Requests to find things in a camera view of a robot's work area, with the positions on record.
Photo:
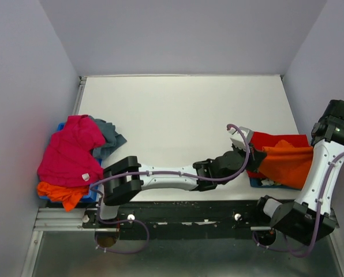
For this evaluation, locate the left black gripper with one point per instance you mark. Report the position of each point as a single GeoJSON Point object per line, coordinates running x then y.
{"type": "Point", "coordinates": [255, 157]}

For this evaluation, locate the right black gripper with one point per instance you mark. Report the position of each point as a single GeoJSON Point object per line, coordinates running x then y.
{"type": "Point", "coordinates": [313, 141]}

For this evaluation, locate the orange t shirt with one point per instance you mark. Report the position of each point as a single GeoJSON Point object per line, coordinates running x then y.
{"type": "Point", "coordinates": [286, 164]}
{"type": "Point", "coordinates": [69, 197]}

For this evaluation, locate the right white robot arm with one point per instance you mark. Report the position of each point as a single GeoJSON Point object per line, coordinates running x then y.
{"type": "Point", "coordinates": [307, 218]}

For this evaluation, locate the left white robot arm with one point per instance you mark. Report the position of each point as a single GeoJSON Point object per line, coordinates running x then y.
{"type": "Point", "coordinates": [126, 178]}

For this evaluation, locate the folded blue t shirt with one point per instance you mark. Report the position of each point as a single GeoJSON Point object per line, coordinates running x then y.
{"type": "Point", "coordinates": [267, 183]}

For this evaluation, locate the folded red t shirt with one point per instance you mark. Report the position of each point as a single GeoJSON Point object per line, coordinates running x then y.
{"type": "Point", "coordinates": [260, 140]}

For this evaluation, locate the grey blue t shirt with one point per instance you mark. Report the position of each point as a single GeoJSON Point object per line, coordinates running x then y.
{"type": "Point", "coordinates": [113, 140]}

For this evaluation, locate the blue plastic bin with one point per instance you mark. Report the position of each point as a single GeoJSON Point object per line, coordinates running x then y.
{"type": "Point", "coordinates": [88, 198]}

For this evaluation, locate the magenta t shirt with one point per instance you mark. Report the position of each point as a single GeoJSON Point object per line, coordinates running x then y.
{"type": "Point", "coordinates": [68, 160]}

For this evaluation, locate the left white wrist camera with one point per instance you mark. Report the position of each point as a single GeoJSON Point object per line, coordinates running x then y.
{"type": "Point", "coordinates": [239, 140]}

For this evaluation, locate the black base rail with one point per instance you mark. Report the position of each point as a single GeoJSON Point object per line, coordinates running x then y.
{"type": "Point", "coordinates": [141, 233]}

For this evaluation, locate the aluminium frame rail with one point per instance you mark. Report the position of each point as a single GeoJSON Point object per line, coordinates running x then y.
{"type": "Point", "coordinates": [59, 219]}

